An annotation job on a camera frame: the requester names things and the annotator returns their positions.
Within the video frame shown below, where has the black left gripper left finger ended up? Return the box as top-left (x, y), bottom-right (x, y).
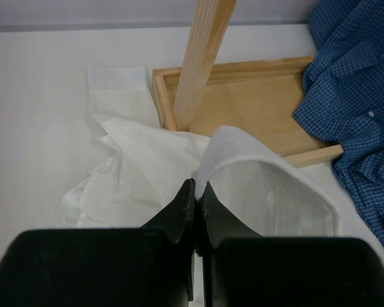
top-left (141, 178), bottom-right (195, 244)

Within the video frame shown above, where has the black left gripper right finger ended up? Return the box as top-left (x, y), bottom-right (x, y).
top-left (198, 182), bottom-right (261, 249)

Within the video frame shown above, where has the white shirt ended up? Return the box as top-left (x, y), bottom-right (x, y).
top-left (56, 67), bottom-right (341, 237)

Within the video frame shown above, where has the blue checkered shirt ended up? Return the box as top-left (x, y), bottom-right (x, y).
top-left (293, 1), bottom-right (384, 247)

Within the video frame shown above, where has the wooden clothes rack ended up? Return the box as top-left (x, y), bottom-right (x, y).
top-left (152, 1), bottom-right (343, 168)

